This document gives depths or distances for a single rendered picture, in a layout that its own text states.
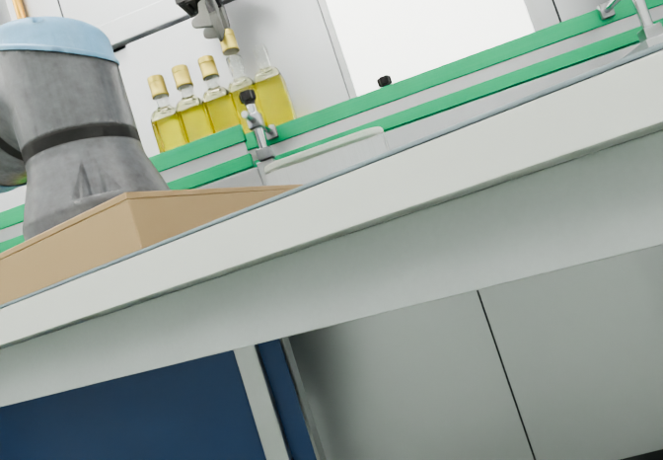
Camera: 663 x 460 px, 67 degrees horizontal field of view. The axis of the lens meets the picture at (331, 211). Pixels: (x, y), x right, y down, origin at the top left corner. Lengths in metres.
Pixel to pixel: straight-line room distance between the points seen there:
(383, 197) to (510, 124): 0.08
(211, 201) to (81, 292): 0.13
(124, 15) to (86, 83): 0.86
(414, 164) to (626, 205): 0.12
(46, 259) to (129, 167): 0.12
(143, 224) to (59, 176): 0.14
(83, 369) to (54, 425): 0.58
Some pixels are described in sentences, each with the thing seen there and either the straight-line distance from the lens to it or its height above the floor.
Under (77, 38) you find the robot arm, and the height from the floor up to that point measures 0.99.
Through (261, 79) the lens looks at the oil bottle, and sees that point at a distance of 1.05.
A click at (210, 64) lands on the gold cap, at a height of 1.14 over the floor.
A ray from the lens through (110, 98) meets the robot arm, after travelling 0.58.
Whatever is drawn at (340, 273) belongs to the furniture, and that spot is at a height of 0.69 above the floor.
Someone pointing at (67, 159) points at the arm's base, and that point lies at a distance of 0.54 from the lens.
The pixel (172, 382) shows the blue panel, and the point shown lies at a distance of 1.00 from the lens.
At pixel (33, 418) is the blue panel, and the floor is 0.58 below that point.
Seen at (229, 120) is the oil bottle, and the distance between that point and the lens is 1.05.
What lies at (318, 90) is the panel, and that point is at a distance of 1.17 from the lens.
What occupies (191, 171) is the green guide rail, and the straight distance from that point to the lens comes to 0.95.
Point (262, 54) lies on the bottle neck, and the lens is 1.08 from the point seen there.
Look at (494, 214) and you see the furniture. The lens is 0.33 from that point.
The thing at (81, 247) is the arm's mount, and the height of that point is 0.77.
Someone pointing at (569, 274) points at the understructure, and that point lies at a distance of 1.20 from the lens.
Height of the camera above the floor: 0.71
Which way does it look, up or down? 4 degrees up
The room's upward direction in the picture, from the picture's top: 18 degrees counter-clockwise
